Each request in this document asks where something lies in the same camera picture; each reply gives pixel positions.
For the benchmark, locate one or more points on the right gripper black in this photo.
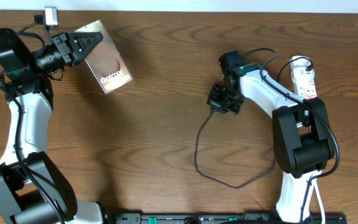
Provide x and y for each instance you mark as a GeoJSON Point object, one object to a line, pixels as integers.
{"type": "Point", "coordinates": [212, 100]}

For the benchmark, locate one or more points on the white power strip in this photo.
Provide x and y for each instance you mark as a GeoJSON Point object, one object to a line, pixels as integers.
{"type": "Point", "coordinates": [302, 76]}

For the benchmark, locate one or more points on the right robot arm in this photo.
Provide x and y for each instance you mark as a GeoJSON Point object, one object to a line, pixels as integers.
{"type": "Point", "coordinates": [303, 143]}

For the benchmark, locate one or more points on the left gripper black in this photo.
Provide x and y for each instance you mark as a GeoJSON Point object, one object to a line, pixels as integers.
{"type": "Point", "coordinates": [61, 41]}

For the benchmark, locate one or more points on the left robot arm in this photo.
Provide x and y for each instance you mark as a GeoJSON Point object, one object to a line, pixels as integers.
{"type": "Point", "coordinates": [32, 188]}

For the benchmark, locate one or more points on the Galaxy S25 Ultra smartphone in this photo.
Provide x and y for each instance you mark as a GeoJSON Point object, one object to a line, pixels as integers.
{"type": "Point", "coordinates": [105, 60]}

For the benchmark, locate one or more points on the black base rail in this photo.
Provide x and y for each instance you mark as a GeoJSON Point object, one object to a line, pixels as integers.
{"type": "Point", "coordinates": [252, 217]}

